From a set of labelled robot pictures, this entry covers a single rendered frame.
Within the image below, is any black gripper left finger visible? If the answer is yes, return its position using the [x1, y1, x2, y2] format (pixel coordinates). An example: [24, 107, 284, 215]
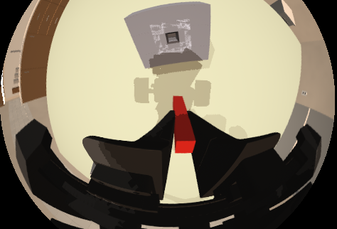
[82, 110, 176, 200]

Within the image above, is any red square peg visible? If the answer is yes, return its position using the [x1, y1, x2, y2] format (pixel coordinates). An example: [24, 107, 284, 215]
[173, 96, 196, 153]

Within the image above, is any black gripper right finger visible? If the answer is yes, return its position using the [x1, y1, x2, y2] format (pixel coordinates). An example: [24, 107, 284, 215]
[187, 111, 281, 198]

